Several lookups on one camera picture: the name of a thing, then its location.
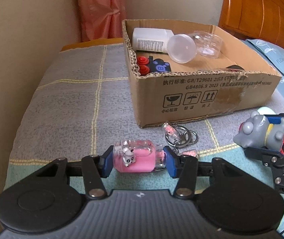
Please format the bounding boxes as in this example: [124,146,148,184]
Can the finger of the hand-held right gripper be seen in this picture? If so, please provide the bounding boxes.
[263,99,284,128]
[244,146,284,170]

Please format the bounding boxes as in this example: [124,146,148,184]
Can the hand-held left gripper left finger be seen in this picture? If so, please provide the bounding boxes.
[35,149,115,200]

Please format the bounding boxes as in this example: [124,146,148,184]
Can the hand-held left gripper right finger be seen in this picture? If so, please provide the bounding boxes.
[163,146,247,201]

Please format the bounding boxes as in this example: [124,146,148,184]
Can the grey elephant toy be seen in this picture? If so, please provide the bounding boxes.
[233,112,284,155]

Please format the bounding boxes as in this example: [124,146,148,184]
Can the pink liquid keychain bottle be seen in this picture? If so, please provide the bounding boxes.
[114,139,168,173]

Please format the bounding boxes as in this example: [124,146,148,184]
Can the black oval case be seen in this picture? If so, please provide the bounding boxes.
[225,65,245,72]

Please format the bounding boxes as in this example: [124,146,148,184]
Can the cardboard box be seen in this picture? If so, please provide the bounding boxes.
[121,19,282,128]

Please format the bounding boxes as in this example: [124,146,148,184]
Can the black toy with red buttons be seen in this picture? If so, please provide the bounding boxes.
[136,55,171,77]

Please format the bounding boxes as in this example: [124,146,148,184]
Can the clear jar with white lid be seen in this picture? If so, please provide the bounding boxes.
[167,30,207,64]

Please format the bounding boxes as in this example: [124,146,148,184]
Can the white plastic bottle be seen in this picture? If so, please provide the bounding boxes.
[132,27,174,54]

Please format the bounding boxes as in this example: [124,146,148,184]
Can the mint green oval case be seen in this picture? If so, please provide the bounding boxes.
[257,107,274,116]

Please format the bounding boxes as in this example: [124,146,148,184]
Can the blue flowered pillow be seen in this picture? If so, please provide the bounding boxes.
[247,38,284,80]

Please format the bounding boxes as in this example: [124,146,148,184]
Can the grey green checked blanket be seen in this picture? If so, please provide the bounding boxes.
[3,42,284,232]

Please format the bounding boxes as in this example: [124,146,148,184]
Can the wooden bed headboard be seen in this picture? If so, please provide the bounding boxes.
[218,0,284,53]

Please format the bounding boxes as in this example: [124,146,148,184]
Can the pink curtain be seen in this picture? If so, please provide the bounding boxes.
[76,0,125,43]

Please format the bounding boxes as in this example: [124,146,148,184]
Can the metal ring vial keychain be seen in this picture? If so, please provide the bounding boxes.
[162,122,200,152]

